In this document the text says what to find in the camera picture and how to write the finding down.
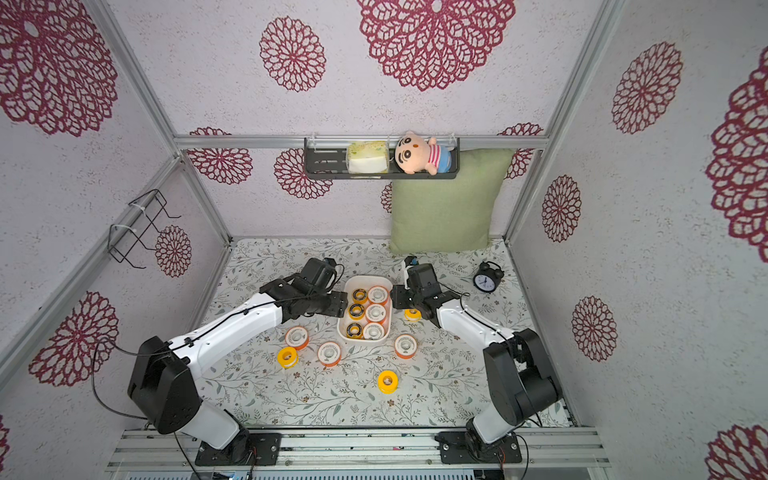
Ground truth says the orange white sealing tape roll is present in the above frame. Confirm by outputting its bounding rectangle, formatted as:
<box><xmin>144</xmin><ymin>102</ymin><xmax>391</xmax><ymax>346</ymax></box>
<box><xmin>284</xmin><ymin>326</ymin><xmax>310</xmax><ymax>351</ymax></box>
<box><xmin>394</xmin><ymin>334</ymin><xmax>418</xmax><ymax>360</ymax></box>
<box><xmin>317</xmin><ymin>341</ymin><xmax>342</xmax><ymax>368</ymax></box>
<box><xmin>365</xmin><ymin>303</ymin><xmax>389</xmax><ymax>324</ymax></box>
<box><xmin>363</xmin><ymin>322</ymin><xmax>387</xmax><ymax>342</ymax></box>
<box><xmin>367</xmin><ymin>285</ymin><xmax>390</xmax><ymax>305</ymax></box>

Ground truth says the yellow black tape roll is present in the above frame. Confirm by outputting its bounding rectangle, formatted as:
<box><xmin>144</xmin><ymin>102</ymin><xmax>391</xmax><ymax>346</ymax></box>
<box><xmin>346</xmin><ymin>322</ymin><xmax>364</xmax><ymax>339</ymax></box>
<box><xmin>348</xmin><ymin>303</ymin><xmax>366</xmax><ymax>321</ymax></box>
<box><xmin>351</xmin><ymin>288</ymin><xmax>368</xmax><ymax>305</ymax></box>

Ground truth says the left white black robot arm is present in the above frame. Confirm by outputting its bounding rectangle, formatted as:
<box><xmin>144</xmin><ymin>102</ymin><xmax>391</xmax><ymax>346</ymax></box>
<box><xmin>127</xmin><ymin>279</ymin><xmax>348</xmax><ymax>450</ymax></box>

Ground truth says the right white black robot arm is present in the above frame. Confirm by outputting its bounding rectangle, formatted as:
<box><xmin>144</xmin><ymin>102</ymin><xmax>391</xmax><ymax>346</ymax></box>
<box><xmin>391</xmin><ymin>285</ymin><xmax>563</xmax><ymax>446</ymax></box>

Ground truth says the white plastic storage box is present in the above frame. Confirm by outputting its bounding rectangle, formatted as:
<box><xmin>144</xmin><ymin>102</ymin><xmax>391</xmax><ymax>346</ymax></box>
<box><xmin>337</xmin><ymin>275</ymin><xmax>394</xmax><ymax>345</ymax></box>

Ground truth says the black twin-bell alarm clock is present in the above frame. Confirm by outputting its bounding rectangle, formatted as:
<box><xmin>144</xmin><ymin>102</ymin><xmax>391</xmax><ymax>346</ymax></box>
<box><xmin>473</xmin><ymin>260</ymin><xmax>505</xmax><ymax>294</ymax></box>

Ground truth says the green linen pillow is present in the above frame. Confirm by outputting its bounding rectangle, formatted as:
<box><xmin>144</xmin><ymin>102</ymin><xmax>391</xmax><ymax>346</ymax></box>
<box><xmin>389</xmin><ymin>149</ymin><xmax>516</xmax><ymax>254</ymax></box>

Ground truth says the cartoon boy plush doll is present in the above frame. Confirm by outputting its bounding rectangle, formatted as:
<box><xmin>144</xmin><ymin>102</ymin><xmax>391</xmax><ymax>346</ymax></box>
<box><xmin>393</xmin><ymin>131</ymin><xmax>453</xmax><ymax>176</ymax></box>

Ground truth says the green white tissue pack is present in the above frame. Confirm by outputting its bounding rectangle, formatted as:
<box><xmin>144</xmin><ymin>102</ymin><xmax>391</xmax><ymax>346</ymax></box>
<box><xmin>346</xmin><ymin>141</ymin><xmax>390</xmax><ymax>174</ymax></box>

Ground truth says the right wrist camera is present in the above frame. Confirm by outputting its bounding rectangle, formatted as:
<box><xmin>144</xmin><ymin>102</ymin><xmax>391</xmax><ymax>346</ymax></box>
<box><xmin>403</xmin><ymin>256</ymin><xmax>441</xmax><ymax>296</ymax></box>

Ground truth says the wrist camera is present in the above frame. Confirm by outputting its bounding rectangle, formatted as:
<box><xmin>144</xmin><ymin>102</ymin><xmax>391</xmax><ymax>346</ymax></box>
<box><xmin>299</xmin><ymin>258</ymin><xmax>337</xmax><ymax>294</ymax></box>
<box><xmin>403</xmin><ymin>256</ymin><xmax>441</xmax><ymax>296</ymax></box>

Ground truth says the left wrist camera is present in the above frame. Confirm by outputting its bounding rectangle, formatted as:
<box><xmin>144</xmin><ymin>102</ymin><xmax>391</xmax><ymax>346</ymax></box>
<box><xmin>299</xmin><ymin>258</ymin><xmax>337</xmax><ymax>294</ymax></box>

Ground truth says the black wall shelf basket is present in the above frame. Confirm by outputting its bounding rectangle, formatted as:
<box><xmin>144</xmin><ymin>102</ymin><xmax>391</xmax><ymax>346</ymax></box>
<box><xmin>304</xmin><ymin>135</ymin><xmax>461</xmax><ymax>180</ymax></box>

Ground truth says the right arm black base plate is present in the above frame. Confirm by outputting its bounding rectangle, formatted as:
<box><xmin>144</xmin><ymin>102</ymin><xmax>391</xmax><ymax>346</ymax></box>
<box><xmin>435</xmin><ymin>430</ymin><xmax>523</xmax><ymax>465</ymax></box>

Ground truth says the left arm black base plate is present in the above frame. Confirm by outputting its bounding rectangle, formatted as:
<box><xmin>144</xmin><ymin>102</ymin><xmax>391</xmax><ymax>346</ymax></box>
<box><xmin>194</xmin><ymin>431</ymin><xmax>282</xmax><ymax>467</ymax></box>

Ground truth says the black wire wall rack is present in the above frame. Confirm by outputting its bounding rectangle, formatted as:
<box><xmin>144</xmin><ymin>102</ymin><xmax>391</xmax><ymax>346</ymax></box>
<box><xmin>106</xmin><ymin>188</ymin><xmax>179</xmax><ymax>270</ymax></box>

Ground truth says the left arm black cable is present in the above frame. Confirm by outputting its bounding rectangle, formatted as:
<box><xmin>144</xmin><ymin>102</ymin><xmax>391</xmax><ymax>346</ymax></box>
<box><xmin>91</xmin><ymin>338</ymin><xmax>181</xmax><ymax>480</ymax></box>

